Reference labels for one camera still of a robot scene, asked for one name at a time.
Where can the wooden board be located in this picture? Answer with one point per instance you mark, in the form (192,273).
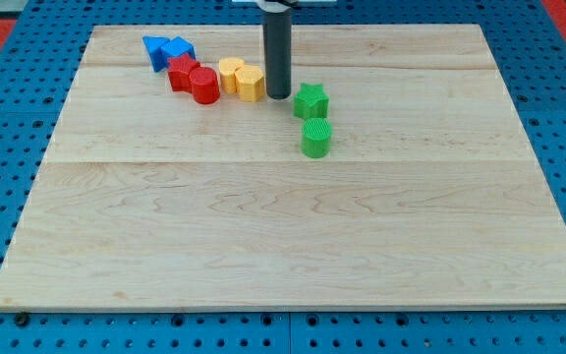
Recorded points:
(430,199)

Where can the green cylinder block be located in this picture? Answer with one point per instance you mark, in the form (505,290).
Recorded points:
(316,137)

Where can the green star block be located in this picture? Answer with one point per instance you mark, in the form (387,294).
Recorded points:
(311,101)

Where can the yellow hexagon block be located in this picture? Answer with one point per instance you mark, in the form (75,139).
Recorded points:
(250,83)

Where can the red cylinder block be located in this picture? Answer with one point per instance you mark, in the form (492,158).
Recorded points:
(204,85)

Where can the yellow heart block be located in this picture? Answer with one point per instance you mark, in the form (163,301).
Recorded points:
(227,68)

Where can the red star block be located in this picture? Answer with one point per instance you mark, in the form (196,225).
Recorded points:
(179,72)

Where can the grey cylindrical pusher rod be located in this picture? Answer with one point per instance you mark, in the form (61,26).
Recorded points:
(277,45)

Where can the blue cube block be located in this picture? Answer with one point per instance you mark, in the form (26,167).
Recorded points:
(177,47)

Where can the blue triangle block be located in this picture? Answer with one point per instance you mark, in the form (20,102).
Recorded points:
(153,46)

